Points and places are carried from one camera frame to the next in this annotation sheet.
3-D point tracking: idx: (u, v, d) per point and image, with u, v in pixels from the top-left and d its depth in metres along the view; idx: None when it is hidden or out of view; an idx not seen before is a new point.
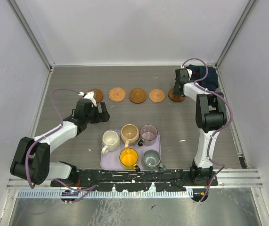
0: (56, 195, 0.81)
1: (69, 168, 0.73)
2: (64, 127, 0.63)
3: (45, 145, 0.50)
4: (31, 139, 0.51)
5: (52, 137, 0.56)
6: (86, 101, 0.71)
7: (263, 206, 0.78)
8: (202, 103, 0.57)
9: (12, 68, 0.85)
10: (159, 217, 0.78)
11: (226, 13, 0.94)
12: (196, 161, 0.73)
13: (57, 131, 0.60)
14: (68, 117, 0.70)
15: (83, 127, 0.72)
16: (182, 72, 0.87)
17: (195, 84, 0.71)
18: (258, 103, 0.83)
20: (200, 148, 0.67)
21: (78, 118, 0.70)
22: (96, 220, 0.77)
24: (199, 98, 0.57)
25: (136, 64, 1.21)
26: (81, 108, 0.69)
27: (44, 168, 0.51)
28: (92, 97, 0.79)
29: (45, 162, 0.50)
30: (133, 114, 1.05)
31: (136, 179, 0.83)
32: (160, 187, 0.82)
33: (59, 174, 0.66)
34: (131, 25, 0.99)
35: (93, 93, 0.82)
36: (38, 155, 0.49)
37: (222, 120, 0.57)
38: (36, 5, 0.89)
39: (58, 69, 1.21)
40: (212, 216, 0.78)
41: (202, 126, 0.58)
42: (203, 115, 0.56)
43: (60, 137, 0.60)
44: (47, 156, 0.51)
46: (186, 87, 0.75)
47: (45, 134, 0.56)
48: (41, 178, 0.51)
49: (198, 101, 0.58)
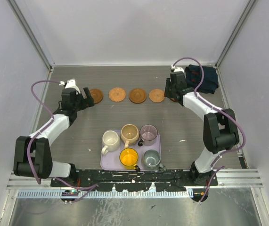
0: (56, 195, 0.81)
1: (69, 166, 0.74)
2: (57, 119, 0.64)
3: (43, 140, 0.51)
4: (27, 136, 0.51)
5: (46, 132, 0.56)
6: (70, 92, 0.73)
7: (263, 206, 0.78)
8: (211, 125, 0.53)
9: (12, 68, 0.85)
10: (159, 217, 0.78)
11: (226, 13, 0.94)
12: (198, 165, 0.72)
13: (51, 125, 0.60)
14: (55, 112, 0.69)
15: (73, 117, 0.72)
16: (179, 78, 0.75)
17: (198, 97, 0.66)
18: (258, 103, 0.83)
20: (204, 159, 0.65)
21: (67, 109, 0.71)
22: (96, 220, 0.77)
24: (209, 119, 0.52)
25: (136, 64, 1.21)
26: (68, 100, 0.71)
27: (47, 162, 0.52)
28: (74, 85, 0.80)
29: (48, 155, 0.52)
30: (133, 114, 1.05)
31: (136, 179, 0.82)
32: (160, 188, 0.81)
33: (61, 172, 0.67)
34: (131, 25, 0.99)
35: (74, 80, 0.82)
36: (40, 150, 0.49)
37: (233, 141, 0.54)
38: (36, 5, 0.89)
39: (58, 69, 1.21)
40: (212, 216, 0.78)
41: (212, 149, 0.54)
42: (213, 138, 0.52)
43: (54, 130, 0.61)
44: (48, 150, 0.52)
46: (186, 99, 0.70)
47: (40, 130, 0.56)
48: (47, 172, 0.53)
49: (207, 122, 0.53)
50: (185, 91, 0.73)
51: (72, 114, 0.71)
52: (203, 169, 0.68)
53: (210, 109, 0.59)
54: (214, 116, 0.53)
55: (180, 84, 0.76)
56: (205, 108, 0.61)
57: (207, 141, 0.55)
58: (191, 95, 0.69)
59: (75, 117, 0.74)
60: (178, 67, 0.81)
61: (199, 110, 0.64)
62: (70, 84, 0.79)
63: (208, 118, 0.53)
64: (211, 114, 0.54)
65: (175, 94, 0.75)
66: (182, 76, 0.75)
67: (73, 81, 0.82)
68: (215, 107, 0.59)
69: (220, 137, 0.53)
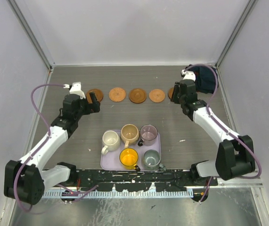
0: (55, 195, 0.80)
1: (68, 170, 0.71)
2: (52, 136, 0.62)
3: (33, 168, 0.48)
4: (17, 163, 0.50)
5: (39, 155, 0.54)
6: (72, 100, 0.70)
7: (263, 206, 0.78)
8: (227, 156, 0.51)
9: (12, 68, 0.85)
10: (158, 217, 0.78)
11: (227, 13, 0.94)
12: (199, 168, 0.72)
13: (44, 145, 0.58)
14: (54, 122, 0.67)
15: (73, 127, 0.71)
16: (190, 89, 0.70)
17: (211, 116, 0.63)
18: (258, 103, 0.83)
20: (208, 169, 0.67)
21: (67, 118, 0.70)
22: (96, 220, 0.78)
24: (224, 149, 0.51)
25: (136, 64, 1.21)
26: (69, 109, 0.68)
27: (38, 188, 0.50)
28: (80, 89, 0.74)
29: (37, 183, 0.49)
30: (133, 114, 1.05)
31: (136, 179, 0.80)
32: (160, 188, 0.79)
33: (58, 179, 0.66)
34: (131, 25, 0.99)
35: (80, 84, 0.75)
36: (27, 180, 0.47)
37: (248, 170, 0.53)
38: (36, 5, 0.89)
39: (58, 69, 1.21)
40: (212, 216, 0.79)
41: (223, 175, 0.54)
42: (228, 168, 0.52)
43: (48, 151, 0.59)
44: (38, 177, 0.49)
46: (197, 116, 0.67)
47: (32, 153, 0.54)
48: (39, 196, 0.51)
49: (222, 151, 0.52)
50: (196, 105, 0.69)
51: (71, 125, 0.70)
52: (206, 176, 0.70)
53: (226, 135, 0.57)
54: (229, 144, 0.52)
55: (190, 95, 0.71)
56: (219, 131, 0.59)
57: (220, 167, 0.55)
58: (204, 111, 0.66)
59: (76, 125, 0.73)
60: (189, 73, 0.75)
61: (211, 132, 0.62)
62: (76, 88, 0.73)
63: (224, 147, 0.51)
64: (226, 142, 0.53)
65: (185, 108, 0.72)
66: (193, 87, 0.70)
67: (79, 84, 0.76)
68: (231, 132, 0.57)
69: (233, 166, 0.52)
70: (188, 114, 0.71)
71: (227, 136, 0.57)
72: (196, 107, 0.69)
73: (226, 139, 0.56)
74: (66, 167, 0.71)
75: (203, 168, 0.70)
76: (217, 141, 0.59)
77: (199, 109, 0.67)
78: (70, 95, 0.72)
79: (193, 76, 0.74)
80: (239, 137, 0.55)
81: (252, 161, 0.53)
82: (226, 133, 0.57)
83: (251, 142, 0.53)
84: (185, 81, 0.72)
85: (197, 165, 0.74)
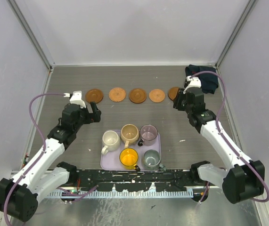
0: (56, 195, 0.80)
1: (67, 173, 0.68)
2: (47, 151, 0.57)
3: (24, 189, 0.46)
4: (9, 181, 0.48)
5: (32, 173, 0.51)
6: (72, 110, 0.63)
7: (263, 206, 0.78)
8: (238, 182, 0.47)
9: (12, 68, 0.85)
10: (159, 217, 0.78)
11: (227, 13, 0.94)
12: (201, 171, 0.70)
13: (38, 162, 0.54)
14: (51, 133, 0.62)
15: (71, 139, 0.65)
16: (198, 99, 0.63)
17: (221, 134, 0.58)
18: (258, 103, 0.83)
20: (211, 175, 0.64)
21: (65, 129, 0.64)
22: (96, 220, 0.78)
24: (236, 176, 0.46)
25: (136, 64, 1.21)
26: (67, 120, 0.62)
27: (32, 205, 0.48)
28: (81, 99, 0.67)
29: (30, 201, 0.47)
30: (133, 114, 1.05)
31: (136, 179, 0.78)
32: (160, 188, 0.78)
33: (55, 185, 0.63)
34: (131, 25, 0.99)
35: (81, 92, 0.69)
36: (18, 200, 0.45)
37: (256, 193, 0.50)
38: (36, 5, 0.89)
39: (58, 69, 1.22)
40: (211, 216, 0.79)
41: (230, 199, 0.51)
42: (237, 194, 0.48)
43: (42, 168, 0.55)
44: (31, 197, 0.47)
46: (205, 131, 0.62)
47: (24, 173, 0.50)
48: (32, 212, 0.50)
49: (232, 177, 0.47)
50: (204, 117, 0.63)
51: (69, 137, 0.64)
52: (206, 179, 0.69)
53: (237, 159, 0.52)
54: (241, 171, 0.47)
55: (199, 106, 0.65)
56: (230, 153, 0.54)
57: (227, 191, 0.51)
58: (213, 126, 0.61)
59: (75, 136, 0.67)
60: (195, 78, 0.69)
61: (221, 151, 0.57)
62: (76, 98, 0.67)
63: (235, 175, 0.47)
64: (237, 168, 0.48)
65: (192, 118, 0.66)
66: (201, 97, 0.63)
67: (80, 92, 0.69)
68: (242, 157, 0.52)
69: (242, 193, 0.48)
70: (194, 125, 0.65)
71: (238, 160, 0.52)
72: (205, 120, 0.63)
73: (237, 164, 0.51)
74: (65, 171, 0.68)
75: (204, 171, 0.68)
76: (227, 164, 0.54)
77: (208, 124, 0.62)
78: (69, 105, 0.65)
79: (198, 83, 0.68)
80: (250, 163, 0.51)
81: (261, 186, 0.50)
82: (237, 157, 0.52)
83: (262, 169, 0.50)
84: (194, 89, 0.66)
85: (199, 168, 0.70)
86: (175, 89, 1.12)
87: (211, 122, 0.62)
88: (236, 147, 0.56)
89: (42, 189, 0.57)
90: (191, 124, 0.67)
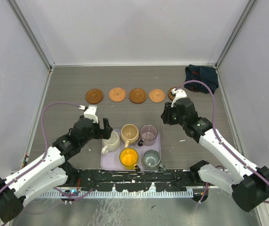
0: (56, 195, 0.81)
1: (64, 176, 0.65)
2: (46, 159, 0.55)
3: (12, 195, 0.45)
4: (2, 181, 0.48)
5: (24, 179, 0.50)
6: (84, 125, 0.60)
7: (263, 206, 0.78)
8: (250, 193, 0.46)
9: (12, 68, 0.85)
10: (159, 217, 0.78)
11: (227, 13, 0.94)
12: (202, 172, 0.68)
13: (34, 169, 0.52)
14: (57, 141, 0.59)
15: (74, 152, 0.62)
16: (189, 109, 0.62)
17: (222, 144, 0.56)
18: (258, 103, 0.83)
20: (215, 178, 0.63)
21: (71, 141, 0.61)
22: (96, 220, 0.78)
24: (248, 188, 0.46)
25: (136, 64, 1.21)
26: (77, 133, 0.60)
27: (16, 209, 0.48)
28: (94, 113, 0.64)
29: (14, 206, 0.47)
30: (133, 114, 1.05)
31: (136, 179, 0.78)
32: (160, 188, 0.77)
33: (49, 188, 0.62)
34: (131, 25, 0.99)
35: (96, 107, 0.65)
36: (4, 203, 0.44)
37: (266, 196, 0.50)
38: (36, 5, 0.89)
39: (58, 69, 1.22)
40: (211, 216, 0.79)
41: (244, 208, 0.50)
42: (250, 205, 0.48)
43: (36, 176, 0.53)
44: (17, 202, 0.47)
46: (205, 141, 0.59)
47: (17, 176, 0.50)
48: (14, 215, 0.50)
49: (244, 189, 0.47)
50: (200, 125, 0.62)
51: (73, 150, 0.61)
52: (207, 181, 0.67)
53: (245, 169, 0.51)
54: (251, 181, 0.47)
55: (191, 116, 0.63)
56: (236, 164, 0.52)
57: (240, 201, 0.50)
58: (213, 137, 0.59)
59: (79, 150, 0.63)
60: (179, 90, 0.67)
61: (227, 164, 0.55)
62: (90, 111, 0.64)
63: (246, 187, 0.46)
64: (248, 179, 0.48)
65: (189, 129, 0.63)
66: (192, 107, 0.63)
67: (95, 106, 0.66)
68: (248, 165, 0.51)
69: (255, 201, 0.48)
70: (192, 135, 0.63)
71: (245, 170, 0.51)
72: (201, 129, 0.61)
73: (246, 174, 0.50)
74: (63, 173, 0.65)
75: (206, 173, 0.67)
76: (235, 175, 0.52)
77: (207, 133, 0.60)
78: (83, 119, 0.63)
79: (183, 94, 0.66)
80: (257, 171, 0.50)
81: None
82: (244, 166, 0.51)
83: None
84: (182, 100, 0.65)
85: (200, 171, 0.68)
86: None
87: (209, 131, 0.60)
88: (239, 155, 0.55)
89: (32, 192, 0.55)
90: (188, 135, 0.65)
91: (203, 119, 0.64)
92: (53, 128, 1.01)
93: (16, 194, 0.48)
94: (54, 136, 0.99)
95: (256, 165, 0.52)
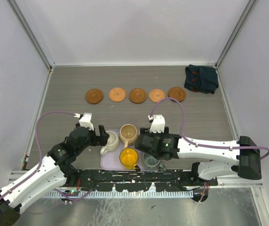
0: (56, 195, 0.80)
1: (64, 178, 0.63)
2: (40, 170, 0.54)
3: (4, 208, 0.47)
4: None
5: (19, 190, 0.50)
6: (80, 134, 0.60)
7: (263, 205, 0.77)
8: (253, 165, 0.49)
9: (11, 67, 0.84)
10: (159, 217, 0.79)
11: (227, 13, 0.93)
12: (202, 172, 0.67)
13: (27, 180, 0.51)
14: (52, 150, 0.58)
15: (69, 161, 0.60)
16: (146, 141, 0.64)
17: (199, 145, 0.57)
18: (258, 103, 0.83)
20: (213, 170, 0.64)
21: (66, 149, 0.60)
22: (96, 220, 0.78)
24: (248, 165, 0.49)
25: (136, 64, 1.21)
26: (72, 142, 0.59)
27: (12, 217, 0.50)
28: (90, 121, 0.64)
29: (10, 216, 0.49)
30: (133, 114, 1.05)
31: (136, 179, 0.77)
32: (160, 188, 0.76)
33: (48, 191, 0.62)
34: (131, 25, 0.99)
35: (91, 114, 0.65)
36: None
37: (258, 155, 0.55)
38: (36, 5, 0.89)
39: (58, 69, 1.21)
40: (212, 216, 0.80)
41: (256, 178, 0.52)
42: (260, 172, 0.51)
43: (32, 186, 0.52)
44: (12, 213, 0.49)
46: (184, 154, 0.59)
47: (11, 188, 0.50)
48: (12, 222, 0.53)
49: (247, 168, 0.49)
50: (168, 146, 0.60)
51: (69, 159, 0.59)
52: (212, 177, 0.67)
53: (232, 152, 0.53)
54: (245, 157, 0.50)
55: (153, 144, 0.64)
56: (223, 153, 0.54)
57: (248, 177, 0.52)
58: (187, 145, 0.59)
59: (74, 158, 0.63)
60: (158, 116, 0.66)
61: (214, 157, 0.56)
62: (85, 119, 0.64)
63: (247, 165, 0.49)
64: (242, 157, 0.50)
65: (164, 155, 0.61)
66: (146, 139, 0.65)
67: (90, 114, 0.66)
68: (232, 147, 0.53)
69: (259, 166, 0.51)
70: (170, 157, 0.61)
71: (232, 153, 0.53)
72: (173, 147, 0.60)
73: (237, 156, 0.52)
74: (62, 175, 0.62)
75: (206, 173, 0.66)
76: (227, 161, 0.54)
77: (180, 146, 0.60)
78: (75, 128, 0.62)
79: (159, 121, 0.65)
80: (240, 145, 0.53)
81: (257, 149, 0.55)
82: (230, 149, 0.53)
83: (248, 139, 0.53)
84: (137, 141, 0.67)
85: (200, 175, 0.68)
86: (175, 89, 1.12)
87: (179, 143, 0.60)
88: (216, 142, 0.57)
89: (28, 199, 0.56)
90: (167, 159, 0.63)
91: (166, 138, 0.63)
92: (53, 128, 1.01)
93: (11, 205, 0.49)
94: (54, 136, 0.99)
95: (236, 141, 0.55)
